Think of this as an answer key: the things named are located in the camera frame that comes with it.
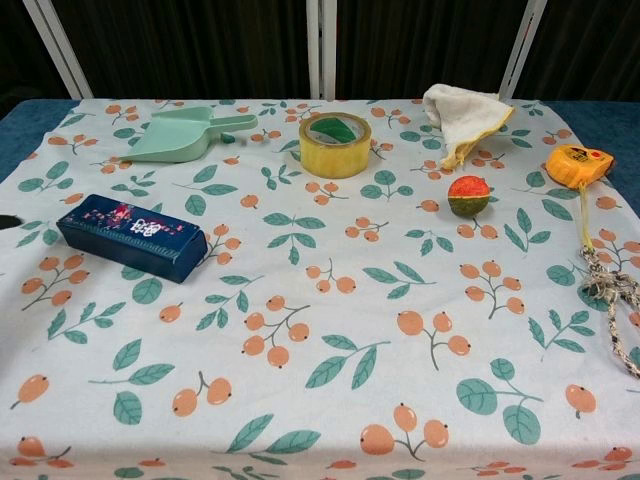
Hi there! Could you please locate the white partition post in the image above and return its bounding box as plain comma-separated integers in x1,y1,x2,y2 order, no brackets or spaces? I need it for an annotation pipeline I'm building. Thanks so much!
22,0,95,100
497,0,549,100
305,0,339,100

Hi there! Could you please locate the small watermelon slice toy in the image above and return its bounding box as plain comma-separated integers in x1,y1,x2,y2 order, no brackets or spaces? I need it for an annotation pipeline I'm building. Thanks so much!
447,174,491,220

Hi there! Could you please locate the mint green dustpan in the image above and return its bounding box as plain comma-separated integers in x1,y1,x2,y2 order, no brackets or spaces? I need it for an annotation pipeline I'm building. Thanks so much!
118,105,259,164

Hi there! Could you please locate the floral fruit print tablecloth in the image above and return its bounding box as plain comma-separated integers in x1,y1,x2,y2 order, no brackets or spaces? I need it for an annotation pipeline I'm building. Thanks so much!
0,98,640,480

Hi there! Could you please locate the clear yellowish tape roll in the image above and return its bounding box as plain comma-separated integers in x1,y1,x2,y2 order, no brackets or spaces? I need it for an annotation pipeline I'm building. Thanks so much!
298,112,372,180

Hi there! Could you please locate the white cloth yellow edge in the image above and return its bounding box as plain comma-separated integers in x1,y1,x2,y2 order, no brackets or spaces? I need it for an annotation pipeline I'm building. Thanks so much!
422,83,516,171

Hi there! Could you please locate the black pleated partition panel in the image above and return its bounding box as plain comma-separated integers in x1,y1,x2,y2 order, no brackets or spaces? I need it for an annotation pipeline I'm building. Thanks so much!
335,0,521,100
0,0,76,109
514,0,640,176
49,0,314,100

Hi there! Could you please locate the grey metal tray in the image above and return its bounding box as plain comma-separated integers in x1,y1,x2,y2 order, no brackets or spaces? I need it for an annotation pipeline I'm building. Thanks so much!
55,193,208,285

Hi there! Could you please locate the yellow cord strap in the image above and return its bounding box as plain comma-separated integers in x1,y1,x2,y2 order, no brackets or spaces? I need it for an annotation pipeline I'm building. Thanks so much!
577,182,600,256

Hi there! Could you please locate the yellow tape measure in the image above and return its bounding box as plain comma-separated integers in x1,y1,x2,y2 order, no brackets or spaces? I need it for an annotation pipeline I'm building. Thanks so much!
544,143,615,190

